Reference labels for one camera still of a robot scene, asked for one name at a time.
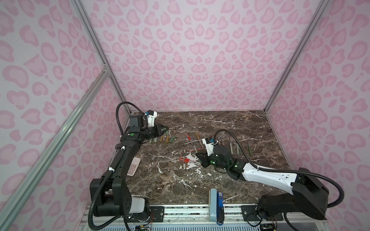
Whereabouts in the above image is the brown pen cluster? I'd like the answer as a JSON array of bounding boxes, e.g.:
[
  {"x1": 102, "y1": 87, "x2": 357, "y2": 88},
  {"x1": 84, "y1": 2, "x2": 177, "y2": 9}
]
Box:
[{"x1": 196, "y1": 132, "x2": 204, "y2": 149}]

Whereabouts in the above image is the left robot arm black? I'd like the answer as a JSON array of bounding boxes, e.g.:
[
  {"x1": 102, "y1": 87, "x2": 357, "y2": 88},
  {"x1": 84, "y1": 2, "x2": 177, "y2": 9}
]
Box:
[{"x1": 87, "y1": 101, "x2": 169, "y2": 231}]

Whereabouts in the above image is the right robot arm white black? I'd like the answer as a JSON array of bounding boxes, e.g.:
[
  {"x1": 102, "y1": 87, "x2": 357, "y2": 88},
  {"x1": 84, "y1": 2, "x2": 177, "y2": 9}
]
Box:
[{"x1": 196, "y1": 130, "x2": 345, "y2": 220}]

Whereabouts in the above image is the red gel pen pair lower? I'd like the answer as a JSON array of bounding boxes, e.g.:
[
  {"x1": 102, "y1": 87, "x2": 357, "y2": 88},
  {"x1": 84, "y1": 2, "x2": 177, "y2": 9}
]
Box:
[{"x1": 180, "y1": 158, "x2": 202, "y2": 167}]

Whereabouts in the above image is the red gel pen pair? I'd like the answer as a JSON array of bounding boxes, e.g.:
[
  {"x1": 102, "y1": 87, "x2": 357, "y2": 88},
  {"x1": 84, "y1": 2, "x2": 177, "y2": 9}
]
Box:
[
  {"x1": 179, "y1": 156, "x2": 202, "y2": 165},
  {"x1": 180, "y1": 158, "x2": 202, "y2": 167}
]

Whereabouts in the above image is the red gel pen pair upper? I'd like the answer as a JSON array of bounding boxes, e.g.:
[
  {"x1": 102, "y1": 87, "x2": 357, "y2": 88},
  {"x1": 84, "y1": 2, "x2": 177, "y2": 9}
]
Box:
[{"x1": 179, "y1": 156, "x2": 202, "y2": 165}]

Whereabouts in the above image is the pink calculator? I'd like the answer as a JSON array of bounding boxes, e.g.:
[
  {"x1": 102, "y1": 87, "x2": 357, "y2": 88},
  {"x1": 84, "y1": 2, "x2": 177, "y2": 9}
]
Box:
[{"x1": 127, "y1": 157, "x2": 141, "y2": 177}]

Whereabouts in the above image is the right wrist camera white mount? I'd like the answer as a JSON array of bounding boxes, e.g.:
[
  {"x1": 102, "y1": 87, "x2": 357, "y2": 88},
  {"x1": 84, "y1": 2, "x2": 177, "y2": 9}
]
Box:
[{"x1": 201, "y1": 137, "x2": 218, "y2": 156}]

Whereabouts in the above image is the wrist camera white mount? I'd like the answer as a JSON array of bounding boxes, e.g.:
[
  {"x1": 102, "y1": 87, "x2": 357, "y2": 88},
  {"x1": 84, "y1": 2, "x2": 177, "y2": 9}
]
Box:
[
  {"x1": 201, "y1": 137, "x2": 218, "y2": 156},
  {"x1": 145, "y1": 110, "x2": 158, "y2": 127}
]

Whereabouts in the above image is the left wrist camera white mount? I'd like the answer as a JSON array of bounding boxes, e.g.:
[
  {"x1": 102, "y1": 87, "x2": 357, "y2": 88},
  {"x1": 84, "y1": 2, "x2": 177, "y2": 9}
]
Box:
[{"x1": 145, "y1": 110, "x2": 158, "y2": 127}]

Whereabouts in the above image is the blue grey camera mount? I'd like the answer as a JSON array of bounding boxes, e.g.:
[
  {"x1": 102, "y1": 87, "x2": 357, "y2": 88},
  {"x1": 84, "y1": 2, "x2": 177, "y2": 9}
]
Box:
[{"x1": 209, "y1": 188, "x2": 225, "y2": 226}]

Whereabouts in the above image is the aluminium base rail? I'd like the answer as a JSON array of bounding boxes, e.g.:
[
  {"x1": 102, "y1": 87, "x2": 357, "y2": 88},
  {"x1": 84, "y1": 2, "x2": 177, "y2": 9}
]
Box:
[{"x1": 77, "y1": 204, "x2": 332, "y2": 231}]

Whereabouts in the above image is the aluminium frame corner post left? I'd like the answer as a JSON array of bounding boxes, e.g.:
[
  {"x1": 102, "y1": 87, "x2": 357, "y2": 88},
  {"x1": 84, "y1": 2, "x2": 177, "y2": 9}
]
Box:
[{"x1": 70, "y1": 0, "x2": 126, "y2": 102}]

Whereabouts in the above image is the aluminium frame corner post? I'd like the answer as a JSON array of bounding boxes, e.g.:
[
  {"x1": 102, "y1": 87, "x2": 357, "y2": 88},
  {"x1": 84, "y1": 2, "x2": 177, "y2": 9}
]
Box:
[
  {"x1": 264, "y1": 0, "x2": 332, "y2": 114},
  {"x1": 70, "y1": 0, "x2": 126, "y2": 102}
]

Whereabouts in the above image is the aluminium diagonal frame bar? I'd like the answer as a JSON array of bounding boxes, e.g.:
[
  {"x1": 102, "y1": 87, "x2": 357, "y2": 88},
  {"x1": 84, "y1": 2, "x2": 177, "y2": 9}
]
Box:
[{"x1": 1, "y1": 69, "x2": 110, "y2": 231}]

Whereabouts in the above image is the aluminium frame corner post right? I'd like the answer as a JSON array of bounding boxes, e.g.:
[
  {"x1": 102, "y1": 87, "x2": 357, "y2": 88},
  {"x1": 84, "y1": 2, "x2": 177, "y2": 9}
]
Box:
[{"x1": 264, "y1": 0, "x2": 332, "y2": 114}]

